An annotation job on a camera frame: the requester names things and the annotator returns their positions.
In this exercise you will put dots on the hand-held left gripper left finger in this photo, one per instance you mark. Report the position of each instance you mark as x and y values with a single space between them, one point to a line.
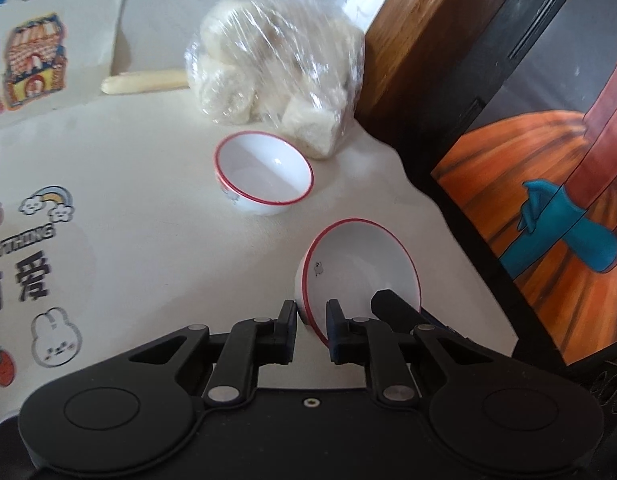
288 332

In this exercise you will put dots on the brown wooden door frame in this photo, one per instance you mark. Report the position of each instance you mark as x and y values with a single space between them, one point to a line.
428 35

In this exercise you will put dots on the printed cream tablecloth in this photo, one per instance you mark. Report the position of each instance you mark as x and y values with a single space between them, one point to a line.
163 240

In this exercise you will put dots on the orange dress painting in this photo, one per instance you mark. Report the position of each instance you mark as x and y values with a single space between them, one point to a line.
563 185

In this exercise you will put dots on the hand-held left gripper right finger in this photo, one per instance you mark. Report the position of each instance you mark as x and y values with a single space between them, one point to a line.
333 332

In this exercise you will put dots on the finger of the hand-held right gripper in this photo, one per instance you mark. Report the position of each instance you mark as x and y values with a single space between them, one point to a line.
393 307

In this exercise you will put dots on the colourful houses drawing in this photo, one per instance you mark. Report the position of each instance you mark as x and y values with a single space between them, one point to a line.
83 35

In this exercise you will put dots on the clear plastic bag of rice cakes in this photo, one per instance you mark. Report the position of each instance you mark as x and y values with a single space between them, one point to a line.
268 70

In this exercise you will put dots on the white bowl with floral print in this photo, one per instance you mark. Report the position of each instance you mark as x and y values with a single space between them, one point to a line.
358 270

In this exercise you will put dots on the cream rolled stick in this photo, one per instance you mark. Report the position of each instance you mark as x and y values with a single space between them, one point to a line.
143 81

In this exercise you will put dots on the white bowl with red label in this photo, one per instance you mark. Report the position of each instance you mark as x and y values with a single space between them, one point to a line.
263 170

